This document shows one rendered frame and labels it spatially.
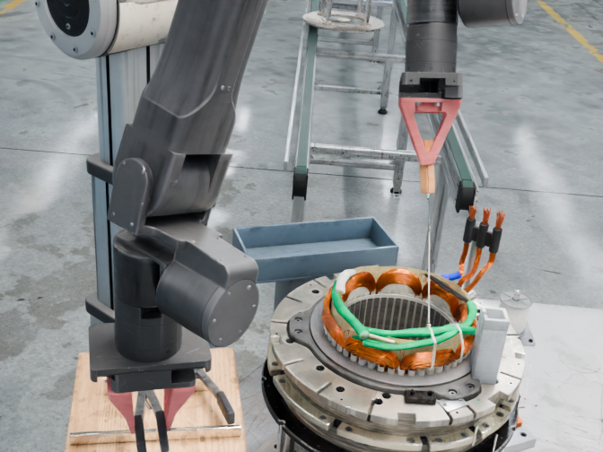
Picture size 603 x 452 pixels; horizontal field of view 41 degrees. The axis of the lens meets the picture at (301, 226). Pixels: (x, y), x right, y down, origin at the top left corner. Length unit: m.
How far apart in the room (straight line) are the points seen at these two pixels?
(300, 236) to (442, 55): 0.54
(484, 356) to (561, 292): 2.52
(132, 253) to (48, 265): 2.70
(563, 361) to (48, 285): 2.11
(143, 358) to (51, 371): 2.08
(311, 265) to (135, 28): 0.44
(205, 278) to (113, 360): 0.13
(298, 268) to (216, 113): 0.66
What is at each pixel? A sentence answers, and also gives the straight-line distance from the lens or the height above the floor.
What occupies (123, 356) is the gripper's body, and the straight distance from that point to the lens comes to 0.71.
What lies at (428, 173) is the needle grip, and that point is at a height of 1.32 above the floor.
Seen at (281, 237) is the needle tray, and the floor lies 1.04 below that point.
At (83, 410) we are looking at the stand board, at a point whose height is 1.06.
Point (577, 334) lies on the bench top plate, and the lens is 1.72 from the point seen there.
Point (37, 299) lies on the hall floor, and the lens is 3.14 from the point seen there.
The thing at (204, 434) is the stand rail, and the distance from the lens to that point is 0.90.
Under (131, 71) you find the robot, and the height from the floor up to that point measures 1.33.
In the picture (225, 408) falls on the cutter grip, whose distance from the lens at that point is 0.89.
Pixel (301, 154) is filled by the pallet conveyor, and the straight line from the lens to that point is 2.40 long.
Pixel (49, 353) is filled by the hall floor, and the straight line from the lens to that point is 2.85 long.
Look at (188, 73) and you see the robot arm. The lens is 0.60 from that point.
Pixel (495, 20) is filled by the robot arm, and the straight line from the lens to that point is 0.90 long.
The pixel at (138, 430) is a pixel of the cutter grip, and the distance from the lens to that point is 0.76.
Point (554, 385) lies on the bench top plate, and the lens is 1.56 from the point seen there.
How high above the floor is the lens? 1.67
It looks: 27 degrees down
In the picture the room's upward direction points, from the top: 5 degrees clockwise
